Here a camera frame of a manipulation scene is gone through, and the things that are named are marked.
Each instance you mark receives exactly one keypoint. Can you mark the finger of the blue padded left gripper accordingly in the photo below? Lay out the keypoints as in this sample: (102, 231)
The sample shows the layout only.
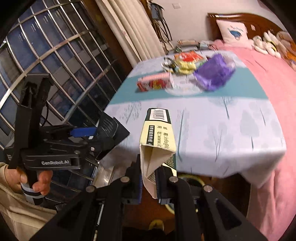
(83, 132)

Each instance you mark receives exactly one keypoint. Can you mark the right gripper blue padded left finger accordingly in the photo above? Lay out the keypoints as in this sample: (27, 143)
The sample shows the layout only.
(133, 189)

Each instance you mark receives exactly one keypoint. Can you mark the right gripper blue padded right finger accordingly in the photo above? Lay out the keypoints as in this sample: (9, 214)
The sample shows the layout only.
(164, 179)

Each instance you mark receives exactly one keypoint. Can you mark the cream green carton box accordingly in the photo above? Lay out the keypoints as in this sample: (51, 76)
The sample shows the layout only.
(157, 147)

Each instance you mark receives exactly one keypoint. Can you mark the red pink snack box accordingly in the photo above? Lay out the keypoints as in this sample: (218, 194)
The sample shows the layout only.
(154, 82)

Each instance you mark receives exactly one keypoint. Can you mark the purple bag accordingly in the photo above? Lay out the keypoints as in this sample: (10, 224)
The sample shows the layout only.
(214, 73)

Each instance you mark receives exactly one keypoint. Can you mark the black packet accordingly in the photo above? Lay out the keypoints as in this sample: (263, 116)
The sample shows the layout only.
(110, 133)

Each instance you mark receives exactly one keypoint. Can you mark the beige sleeve forearm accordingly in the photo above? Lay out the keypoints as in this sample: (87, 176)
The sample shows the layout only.
(23, 218)

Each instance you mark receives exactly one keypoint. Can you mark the yellow rimmed trash bin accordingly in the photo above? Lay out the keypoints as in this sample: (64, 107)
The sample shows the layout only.
(183, 191)

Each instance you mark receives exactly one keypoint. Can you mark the left yellow slipper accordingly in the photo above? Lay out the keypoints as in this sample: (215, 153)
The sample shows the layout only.
(156, 224)

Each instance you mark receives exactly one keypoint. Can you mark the tree pattern tablecloth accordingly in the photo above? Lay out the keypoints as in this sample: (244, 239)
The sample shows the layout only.
(232, 130)

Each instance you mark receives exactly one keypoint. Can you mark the metal window grille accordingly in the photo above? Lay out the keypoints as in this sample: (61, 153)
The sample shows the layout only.
(60, 39)

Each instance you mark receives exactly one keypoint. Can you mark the black gold crumpled wrapper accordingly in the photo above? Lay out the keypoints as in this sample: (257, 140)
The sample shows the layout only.
(169, 65)

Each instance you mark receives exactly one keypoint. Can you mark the yellow crumpled wrapper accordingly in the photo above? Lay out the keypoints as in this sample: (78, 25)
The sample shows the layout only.
(184, 67)

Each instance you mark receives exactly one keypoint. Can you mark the cream curtain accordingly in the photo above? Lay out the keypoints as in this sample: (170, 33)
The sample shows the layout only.
(133, 29)

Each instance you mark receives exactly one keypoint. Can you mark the orange red snack bag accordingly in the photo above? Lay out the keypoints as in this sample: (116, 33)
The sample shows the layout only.
(189, 57)

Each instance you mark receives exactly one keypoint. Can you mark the stack of books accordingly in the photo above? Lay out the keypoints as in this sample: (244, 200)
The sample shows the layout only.
(192, 45)

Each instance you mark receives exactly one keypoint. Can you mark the white pillow blue print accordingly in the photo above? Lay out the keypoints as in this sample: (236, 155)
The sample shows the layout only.
(232, 32)

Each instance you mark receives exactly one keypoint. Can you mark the plush toys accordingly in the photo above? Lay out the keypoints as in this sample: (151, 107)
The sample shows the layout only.
(280, 46)

